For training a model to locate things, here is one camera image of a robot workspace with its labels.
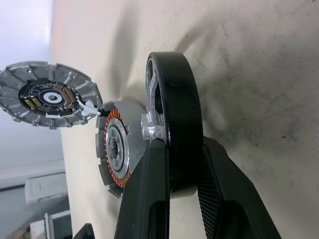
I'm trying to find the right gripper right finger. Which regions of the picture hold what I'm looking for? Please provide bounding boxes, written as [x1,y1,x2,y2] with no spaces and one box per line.
[196,135,284,239]

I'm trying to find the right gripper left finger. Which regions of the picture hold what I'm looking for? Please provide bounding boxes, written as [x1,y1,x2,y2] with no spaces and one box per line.
[113,138,173,239]

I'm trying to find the black spoked rotor ring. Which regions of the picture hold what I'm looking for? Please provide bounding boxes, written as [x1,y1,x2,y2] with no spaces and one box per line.
[140,51,205,200]

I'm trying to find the silver motor housing copper windings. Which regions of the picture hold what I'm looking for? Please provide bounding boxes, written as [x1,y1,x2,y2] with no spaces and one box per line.
[95,100,151,200]

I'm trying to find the silver finned lid circuit board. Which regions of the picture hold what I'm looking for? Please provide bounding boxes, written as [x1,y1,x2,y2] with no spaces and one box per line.
[0,59,103,129]

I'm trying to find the black pointed object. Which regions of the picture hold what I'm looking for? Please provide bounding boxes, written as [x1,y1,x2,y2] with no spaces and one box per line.
[73,223,95,239]

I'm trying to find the white framed panel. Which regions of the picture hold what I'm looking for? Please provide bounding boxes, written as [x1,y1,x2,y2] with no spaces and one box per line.
[29,209,73,239]

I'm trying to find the white box appliance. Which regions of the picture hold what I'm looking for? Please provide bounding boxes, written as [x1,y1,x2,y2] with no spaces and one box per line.
[24,171,68,203]

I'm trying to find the white connector wire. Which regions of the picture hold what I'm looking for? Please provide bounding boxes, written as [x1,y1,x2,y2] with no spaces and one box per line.
[79,101,103,117]

